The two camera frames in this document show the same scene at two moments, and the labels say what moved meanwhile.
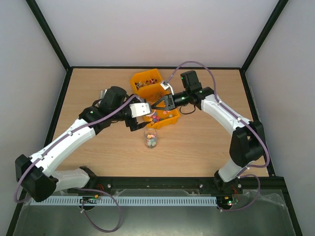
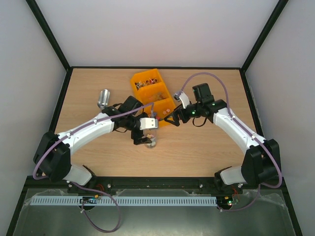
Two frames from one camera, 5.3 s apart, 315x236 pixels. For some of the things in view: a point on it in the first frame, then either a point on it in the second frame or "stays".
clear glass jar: (150, 137) stays
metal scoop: (101, 96) stays
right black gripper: (170, 102) → (181, 115)
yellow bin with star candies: (161, 118) stays
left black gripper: (133, 127) → (135, 136)
